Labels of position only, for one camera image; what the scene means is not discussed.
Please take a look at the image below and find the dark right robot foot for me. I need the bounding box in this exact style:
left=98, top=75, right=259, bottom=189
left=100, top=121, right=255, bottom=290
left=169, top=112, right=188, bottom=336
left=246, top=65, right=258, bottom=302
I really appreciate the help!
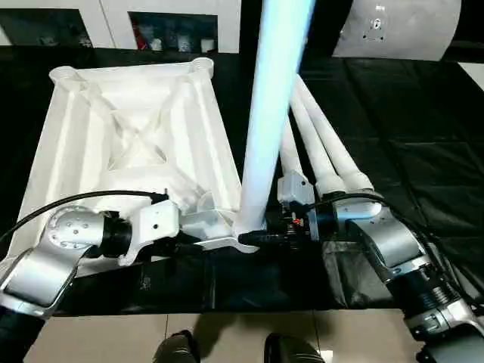
left=263, top=331, right=323, bottom=363

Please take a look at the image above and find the dark left robot foot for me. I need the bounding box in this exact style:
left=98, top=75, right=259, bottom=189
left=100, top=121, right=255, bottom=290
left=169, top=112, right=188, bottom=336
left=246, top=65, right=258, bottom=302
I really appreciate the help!
left=156, top=328, right=198, bottom=363

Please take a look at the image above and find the black left wrist camera cable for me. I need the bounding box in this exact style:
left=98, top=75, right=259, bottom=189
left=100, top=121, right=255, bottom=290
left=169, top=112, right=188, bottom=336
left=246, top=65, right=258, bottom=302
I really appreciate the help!
left=0, top=189, right=170, bottom=244

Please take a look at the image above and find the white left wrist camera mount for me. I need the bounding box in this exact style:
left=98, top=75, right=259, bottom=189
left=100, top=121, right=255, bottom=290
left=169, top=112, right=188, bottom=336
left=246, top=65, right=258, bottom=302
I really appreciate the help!
left=118, top=199, right=183, bottom=268

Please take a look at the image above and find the white plastic table leg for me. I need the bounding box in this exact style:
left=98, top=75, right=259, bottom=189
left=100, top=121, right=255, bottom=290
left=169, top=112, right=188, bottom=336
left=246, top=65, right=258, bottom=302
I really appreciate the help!
left=231, top=0, right=318, bottom=244
left=288, top=75, right=346, bottom=198
left=278, top=123, right=304, bottom=179
left=297, top=75, right=383, bottom=213

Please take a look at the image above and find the white glass-door cabinet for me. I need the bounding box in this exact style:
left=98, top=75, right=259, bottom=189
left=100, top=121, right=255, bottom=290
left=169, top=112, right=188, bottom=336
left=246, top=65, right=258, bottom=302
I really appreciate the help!
left=0, top=0, right=262, bottom=53

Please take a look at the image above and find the white plastic table top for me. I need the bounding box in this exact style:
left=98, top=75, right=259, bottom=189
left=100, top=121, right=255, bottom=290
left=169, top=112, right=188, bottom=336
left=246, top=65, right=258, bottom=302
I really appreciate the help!
left=9, top=57, right=262, bottom=266

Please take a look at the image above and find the white curved plastic panel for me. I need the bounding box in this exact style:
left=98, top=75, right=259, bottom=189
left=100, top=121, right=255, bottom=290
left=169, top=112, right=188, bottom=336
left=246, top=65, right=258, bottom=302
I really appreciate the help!
left=330, top=0, right=464, bottom=62

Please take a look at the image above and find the white flat board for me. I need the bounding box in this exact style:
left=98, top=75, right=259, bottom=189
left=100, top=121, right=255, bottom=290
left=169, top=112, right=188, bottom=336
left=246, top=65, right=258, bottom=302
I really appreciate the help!
left=456, top=61, right=484, bottom=91

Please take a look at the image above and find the dark robot foot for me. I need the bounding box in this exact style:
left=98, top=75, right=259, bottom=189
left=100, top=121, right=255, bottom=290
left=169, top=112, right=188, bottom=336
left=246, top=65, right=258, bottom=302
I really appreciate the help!
left=156, top=328, right=198, bottom=363
left=263, top=331, right=323, bottom=363

